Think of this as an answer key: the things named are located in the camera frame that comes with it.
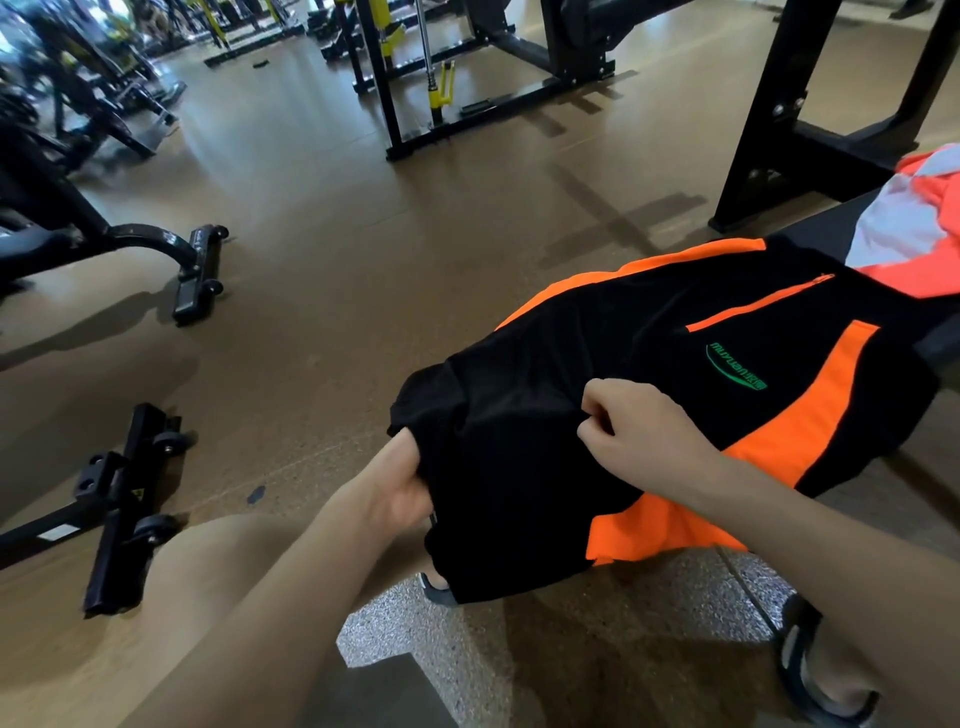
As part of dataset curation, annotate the person's left hand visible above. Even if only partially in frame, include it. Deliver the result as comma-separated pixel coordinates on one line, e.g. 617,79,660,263
335,427,436,543

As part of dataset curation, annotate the person's right hand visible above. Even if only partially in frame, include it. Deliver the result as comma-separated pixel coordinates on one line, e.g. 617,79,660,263
575,377,727,505

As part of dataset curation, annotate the black orange jacket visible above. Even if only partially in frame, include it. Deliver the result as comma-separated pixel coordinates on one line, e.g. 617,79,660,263
387,237,943,606

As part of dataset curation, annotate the orange teal white jersey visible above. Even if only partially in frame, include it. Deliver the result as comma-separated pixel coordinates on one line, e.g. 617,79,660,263
845,142,960,300

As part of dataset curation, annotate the person's right forearm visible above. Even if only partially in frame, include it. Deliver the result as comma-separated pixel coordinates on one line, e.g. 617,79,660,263
686,453,960,728

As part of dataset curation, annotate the person's left forearm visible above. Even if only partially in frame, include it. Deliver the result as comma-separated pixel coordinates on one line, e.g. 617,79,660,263
116,491,391,728

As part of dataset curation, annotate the person's left leg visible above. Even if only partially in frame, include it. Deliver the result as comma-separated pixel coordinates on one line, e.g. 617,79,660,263
123,513,444,728

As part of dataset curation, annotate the black left slipper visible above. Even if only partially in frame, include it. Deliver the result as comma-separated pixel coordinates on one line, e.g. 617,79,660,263
416,569,461,609

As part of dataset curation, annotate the black slipper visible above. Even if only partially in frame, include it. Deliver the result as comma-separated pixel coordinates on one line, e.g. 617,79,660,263
774,592,883,728
416,569,461,609

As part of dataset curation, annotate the black right slipper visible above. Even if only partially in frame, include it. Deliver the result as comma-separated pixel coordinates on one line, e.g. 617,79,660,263
774,592,883,728

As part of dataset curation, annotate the black wheeled bench base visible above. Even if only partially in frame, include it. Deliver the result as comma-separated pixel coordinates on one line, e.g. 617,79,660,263
0,119,231,328
0,402,198,619

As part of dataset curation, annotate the black ribbed bench pad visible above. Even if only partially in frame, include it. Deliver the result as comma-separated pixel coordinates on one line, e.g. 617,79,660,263
772,191,960,370

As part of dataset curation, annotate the yellow safety catch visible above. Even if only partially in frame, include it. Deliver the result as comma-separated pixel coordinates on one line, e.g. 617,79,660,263
427,59,457,112

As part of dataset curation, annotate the black power rack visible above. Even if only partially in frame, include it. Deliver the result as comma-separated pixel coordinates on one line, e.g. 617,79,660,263
333,0,703,163

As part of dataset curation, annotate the yellow black gym machine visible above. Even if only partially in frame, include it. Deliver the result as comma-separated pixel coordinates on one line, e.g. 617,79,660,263
134,0,309,70

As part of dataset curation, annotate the black inclined gym machine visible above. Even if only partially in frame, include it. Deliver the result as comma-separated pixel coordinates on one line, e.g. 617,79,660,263
0,0,189,175

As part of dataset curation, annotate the black steel bench frame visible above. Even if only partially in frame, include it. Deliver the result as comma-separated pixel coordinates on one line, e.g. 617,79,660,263
708,0,960,234

